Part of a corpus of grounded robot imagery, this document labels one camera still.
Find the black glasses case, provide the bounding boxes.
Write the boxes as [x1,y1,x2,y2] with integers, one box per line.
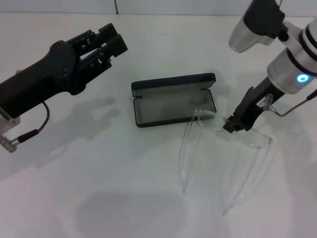
[130,72,217,129]

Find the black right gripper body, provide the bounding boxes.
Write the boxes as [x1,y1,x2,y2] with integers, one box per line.
[236,77,283,131]

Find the gripper cable with plug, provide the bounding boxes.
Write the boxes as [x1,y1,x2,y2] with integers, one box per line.
[263,88,317,117]
[0,101,51,154]

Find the right gripper cable with plug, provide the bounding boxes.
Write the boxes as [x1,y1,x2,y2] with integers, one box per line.
[263,88,317,117]

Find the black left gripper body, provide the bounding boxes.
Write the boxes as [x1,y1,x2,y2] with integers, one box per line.
[0,41,84,119]

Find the clear white glasses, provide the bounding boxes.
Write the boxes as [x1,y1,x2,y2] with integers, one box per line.
[177,108,273,215]

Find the left gripper cable with plug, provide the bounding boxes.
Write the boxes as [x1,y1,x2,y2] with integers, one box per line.
[0,101,51,154]

